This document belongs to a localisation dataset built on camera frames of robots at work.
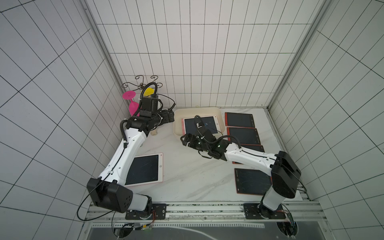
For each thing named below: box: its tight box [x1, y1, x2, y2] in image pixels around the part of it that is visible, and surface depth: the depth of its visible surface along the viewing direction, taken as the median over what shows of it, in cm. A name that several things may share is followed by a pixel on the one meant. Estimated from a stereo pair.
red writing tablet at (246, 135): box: [227, 127, 261, 145], surface depth 106 cm
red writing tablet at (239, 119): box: [225, 112, 255, 129], surface depth 116 cm
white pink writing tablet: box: [124, 152, 164, 187], surface depth 90 cm
